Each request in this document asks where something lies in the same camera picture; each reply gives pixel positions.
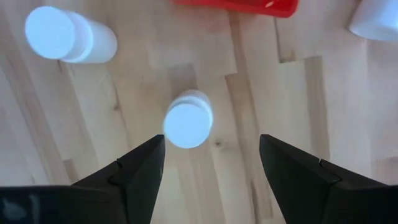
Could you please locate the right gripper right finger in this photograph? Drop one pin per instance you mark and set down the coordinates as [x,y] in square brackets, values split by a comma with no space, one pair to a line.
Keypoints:
[298,180]

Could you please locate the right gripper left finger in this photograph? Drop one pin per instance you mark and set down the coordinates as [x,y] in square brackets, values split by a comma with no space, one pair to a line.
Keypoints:
[136,174]

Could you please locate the white plastic pill bottle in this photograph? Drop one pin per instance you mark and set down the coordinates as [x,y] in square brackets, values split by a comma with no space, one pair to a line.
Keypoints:
[186,127]
[379,18]
[49,32]

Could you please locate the red plastic basket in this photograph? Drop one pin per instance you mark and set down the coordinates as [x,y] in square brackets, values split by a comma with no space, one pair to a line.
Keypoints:
[248,7]

